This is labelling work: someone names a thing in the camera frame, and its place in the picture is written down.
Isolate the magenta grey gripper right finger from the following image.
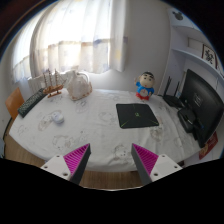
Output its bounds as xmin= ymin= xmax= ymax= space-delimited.
xmin=131 ymin=144 xmax=181 ymax=185

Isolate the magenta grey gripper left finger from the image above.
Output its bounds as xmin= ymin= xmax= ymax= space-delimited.
xmin=42 ymin=144 xmax=91 ymax=185

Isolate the black mouse pad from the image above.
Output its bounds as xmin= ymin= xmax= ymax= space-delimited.
xmin=116 ymin=103 xmax=159 ymax=129

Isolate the black computer monitor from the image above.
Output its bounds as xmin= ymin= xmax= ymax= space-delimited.
xmin=180 ymin=69 xmax=224 ymax=148

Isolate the white patterned tablecloth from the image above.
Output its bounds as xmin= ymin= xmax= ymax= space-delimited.
xmin=10 ymin=89 xmax=200 ymax=172

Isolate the red paper packet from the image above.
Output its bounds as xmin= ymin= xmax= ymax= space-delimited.
xmin=199 ymin=132 xmax=218 ymax=159

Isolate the black box device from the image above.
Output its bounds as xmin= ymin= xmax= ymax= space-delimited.
xmin=177 ymin=108 xmax=201 ymax=133

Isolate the black wifi router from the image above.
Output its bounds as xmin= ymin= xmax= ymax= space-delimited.
xmin=162 ymin=77 xmax=183 ymax=108

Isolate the wooden model sailing ship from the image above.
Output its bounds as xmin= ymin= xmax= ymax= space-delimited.
xmin=43 ymin=69 xmax=65 ymax=97

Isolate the black keyboard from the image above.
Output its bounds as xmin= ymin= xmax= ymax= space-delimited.
xmin=18 ymin=88 xmax=46 ymax=117

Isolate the cartoon boy figurine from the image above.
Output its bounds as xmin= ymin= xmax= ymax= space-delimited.
xmin=135 ymin=71 xmax=155 ymax=100

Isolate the white conch shell ornament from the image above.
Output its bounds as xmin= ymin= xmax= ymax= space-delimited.
xmin=67 ymin=70 xmax=92 ymax=101

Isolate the orange wooden chair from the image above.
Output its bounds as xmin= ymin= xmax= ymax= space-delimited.
xmin=2 ymin=87 xmax=26 ymax=141

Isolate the framed calligraphy picture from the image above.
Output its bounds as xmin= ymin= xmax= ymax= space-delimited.
xmin=202 ymin=45 xmax=217 ymax=67

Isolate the white sheer curtain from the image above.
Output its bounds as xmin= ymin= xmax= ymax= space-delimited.
xmin=11 ymin=0 xmax=129 ymax=82

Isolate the white wall shelf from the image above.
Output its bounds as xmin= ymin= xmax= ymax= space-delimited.
xmin=158 ymin=8 xmax=224 ymax=99

